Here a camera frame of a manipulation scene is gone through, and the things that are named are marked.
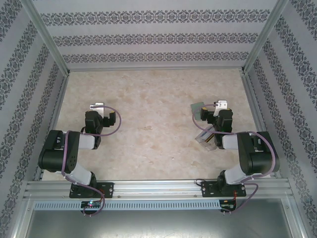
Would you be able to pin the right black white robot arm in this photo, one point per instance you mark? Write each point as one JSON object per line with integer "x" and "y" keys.
{"x": 257, "y": 158}

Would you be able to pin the small circuit board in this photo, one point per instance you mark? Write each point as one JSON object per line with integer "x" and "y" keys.
{"x": 91, "y": 204}
{"x": 228, "y": 207}

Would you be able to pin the clear plastic card box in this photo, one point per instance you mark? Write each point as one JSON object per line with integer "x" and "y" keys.
{"x": 206, "y": 142}

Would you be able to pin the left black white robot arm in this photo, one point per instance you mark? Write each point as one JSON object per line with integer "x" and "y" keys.
{"x": 74, "y": 148}

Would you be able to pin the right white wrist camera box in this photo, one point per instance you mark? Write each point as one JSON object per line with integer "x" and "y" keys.
{"x": 222, "y": 104}

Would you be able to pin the blue credit card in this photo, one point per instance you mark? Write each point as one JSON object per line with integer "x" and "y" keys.
{"x": 205, "y": 135}

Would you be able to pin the aluminium side rail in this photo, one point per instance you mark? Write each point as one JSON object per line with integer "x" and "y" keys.
{"x": 257, "y": 109}
{"x": 53, "y": 124}

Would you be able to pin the aluminium frame post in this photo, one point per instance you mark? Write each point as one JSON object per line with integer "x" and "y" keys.
{"x": 45, "y": 37}
{"x": 266, "y": 34}

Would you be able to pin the grey metal panel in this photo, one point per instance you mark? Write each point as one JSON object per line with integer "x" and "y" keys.
{"x": 158, "y": 224}

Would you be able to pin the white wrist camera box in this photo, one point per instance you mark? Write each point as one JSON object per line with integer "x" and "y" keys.
{"x": 222, "y": 104}
{"x": 97, "y": 107}

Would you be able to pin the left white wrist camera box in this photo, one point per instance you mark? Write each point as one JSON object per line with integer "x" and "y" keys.
{"x": 97, "y": 107}

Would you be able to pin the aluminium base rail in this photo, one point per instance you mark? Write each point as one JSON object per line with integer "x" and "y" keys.
{"x": 158, "y": 188}

